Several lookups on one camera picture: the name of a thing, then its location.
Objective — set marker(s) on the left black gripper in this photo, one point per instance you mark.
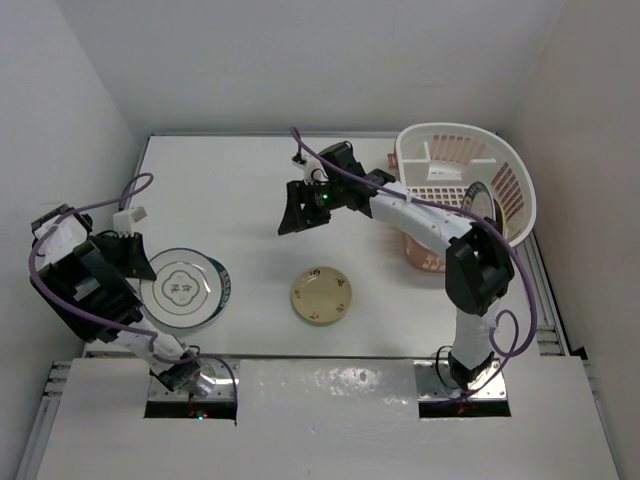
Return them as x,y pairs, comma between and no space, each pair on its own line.
135,263

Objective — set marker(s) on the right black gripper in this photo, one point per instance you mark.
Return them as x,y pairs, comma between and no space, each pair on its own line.
297,217

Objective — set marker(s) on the patterned white plate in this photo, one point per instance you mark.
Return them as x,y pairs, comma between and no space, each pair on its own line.
186,292

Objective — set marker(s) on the beige plate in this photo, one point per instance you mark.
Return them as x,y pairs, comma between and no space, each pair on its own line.
321,295

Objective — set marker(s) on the green red rimmed plate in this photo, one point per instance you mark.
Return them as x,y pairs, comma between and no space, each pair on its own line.
225,285

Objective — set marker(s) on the dark rimmed plate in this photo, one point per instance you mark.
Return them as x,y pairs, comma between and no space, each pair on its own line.
479,200

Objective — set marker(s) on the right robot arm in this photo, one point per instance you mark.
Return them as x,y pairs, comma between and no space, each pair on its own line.
478,268

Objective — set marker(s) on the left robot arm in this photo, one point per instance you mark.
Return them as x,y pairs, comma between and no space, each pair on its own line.
85,277

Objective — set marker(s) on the white pink dish rack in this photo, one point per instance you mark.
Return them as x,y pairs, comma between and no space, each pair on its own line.
439,161

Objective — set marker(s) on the brown plate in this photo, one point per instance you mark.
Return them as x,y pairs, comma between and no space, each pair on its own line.
499,218

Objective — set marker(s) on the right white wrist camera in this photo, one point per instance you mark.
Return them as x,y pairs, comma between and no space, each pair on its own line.
312,169

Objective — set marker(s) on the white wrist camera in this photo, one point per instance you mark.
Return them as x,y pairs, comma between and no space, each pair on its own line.
124,221
312,169

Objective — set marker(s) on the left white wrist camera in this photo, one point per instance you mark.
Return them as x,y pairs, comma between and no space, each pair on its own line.
124,221

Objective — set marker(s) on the left metal mounting bracket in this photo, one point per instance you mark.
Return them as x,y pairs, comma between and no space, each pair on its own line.
214,384

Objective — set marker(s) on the metal mounting bracket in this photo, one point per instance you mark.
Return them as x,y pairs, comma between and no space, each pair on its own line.
435,384
214,384

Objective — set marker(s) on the right metal mounting bracket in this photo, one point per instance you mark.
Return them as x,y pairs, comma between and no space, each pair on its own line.
435,384

